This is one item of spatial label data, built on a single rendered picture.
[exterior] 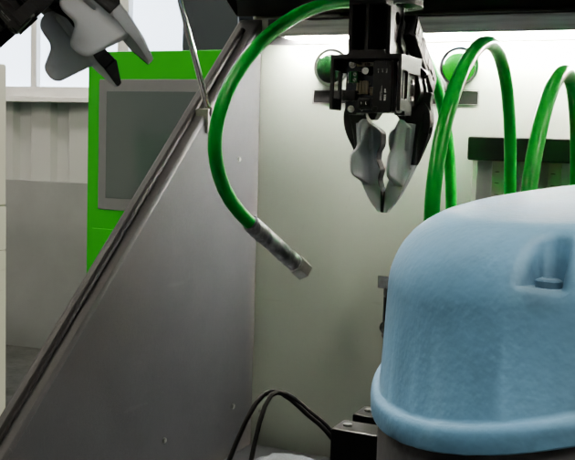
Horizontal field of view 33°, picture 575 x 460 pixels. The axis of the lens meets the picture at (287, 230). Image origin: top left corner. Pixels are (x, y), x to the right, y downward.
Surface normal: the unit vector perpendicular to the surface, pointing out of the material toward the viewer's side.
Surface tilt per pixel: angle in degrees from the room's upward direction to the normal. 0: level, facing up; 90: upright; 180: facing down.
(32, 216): 90
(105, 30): 67
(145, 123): 90
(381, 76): 90
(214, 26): 90
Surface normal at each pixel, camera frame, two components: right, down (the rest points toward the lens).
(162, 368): 0.91, 0.07
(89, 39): 0.32, -0.30
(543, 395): -0.56, 0.01
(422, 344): -0.91, -0.04
